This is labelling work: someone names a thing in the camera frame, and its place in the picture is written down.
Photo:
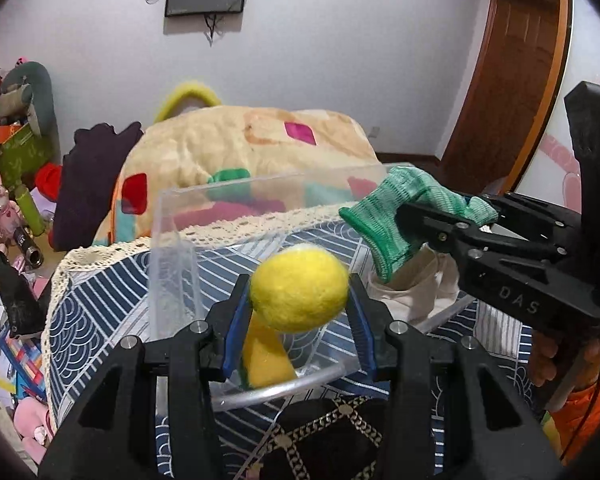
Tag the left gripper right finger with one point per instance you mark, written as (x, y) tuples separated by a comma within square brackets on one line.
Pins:
[(368, 320)]

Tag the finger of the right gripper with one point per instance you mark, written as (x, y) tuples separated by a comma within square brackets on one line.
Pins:
[(441, 231)]

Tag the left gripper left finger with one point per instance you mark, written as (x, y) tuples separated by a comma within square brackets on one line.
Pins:
[(229, 320)]

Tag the white drawstring pouch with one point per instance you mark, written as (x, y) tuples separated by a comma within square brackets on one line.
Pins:
[(424, 286)]

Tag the yellow green sponge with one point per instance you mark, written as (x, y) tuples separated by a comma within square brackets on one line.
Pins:
[(265, 361)]

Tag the green knit glove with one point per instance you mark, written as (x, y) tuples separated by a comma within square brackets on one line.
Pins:
[(387, 219)]

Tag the yellow felt ball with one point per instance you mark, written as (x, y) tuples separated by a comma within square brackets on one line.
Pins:
[(299, 289)]

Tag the person's right hand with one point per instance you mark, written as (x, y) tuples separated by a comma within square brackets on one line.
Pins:
[(542, 369)]

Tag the blue white patterned tablecloth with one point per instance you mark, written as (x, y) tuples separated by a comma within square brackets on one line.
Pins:
[(102, 296)]

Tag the clear plastic box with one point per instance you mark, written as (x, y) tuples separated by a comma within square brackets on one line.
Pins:
[(204, 238)]

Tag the beige patchwork blanket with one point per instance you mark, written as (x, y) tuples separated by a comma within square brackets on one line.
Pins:
[(225, 142)]

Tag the brown wooden door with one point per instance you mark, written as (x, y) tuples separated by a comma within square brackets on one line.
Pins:
[(514, 86)]

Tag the blue pencil case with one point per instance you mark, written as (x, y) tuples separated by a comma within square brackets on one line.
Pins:
[(25, 359)]

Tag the dark purple garment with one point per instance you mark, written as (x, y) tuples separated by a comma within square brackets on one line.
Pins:
[(88, 176)]

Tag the pink plush toy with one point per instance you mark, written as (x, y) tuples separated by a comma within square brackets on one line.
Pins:
[(32, 422)]

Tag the black flashlight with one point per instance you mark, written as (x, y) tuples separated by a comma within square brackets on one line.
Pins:
[(31, 253)]

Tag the red plush item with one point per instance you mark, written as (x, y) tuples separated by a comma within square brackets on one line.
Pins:
[(48, 181)]

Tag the yellow fuzzy hoop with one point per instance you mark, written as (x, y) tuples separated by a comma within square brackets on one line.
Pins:
[(183, 93)]

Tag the green bottle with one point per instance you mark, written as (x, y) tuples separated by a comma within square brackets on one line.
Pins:
[(29, 210)]

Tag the pink rabbit plush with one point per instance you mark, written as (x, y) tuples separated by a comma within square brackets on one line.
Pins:
[(10, 214)]

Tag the green cardboard box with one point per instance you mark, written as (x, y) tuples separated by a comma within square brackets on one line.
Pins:
[(22, 155)]

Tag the grey green dinosaur plush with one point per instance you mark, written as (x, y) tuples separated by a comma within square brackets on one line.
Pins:
[(26, 92)]

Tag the black gold chain bag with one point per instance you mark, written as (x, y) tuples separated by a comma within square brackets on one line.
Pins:
[(329, 438)]

